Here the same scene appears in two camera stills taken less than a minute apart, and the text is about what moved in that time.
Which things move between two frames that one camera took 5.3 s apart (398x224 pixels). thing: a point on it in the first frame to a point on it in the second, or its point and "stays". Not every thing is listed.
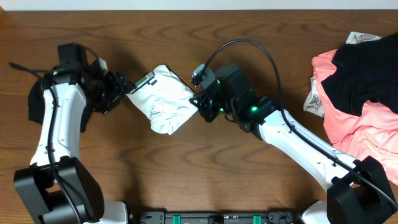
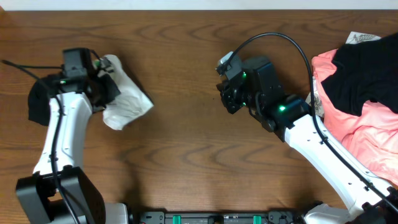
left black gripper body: (107, 91) stays
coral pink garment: (373, 132) stays
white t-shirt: (166, 97) to (130, 102)
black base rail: (287, 218) stays
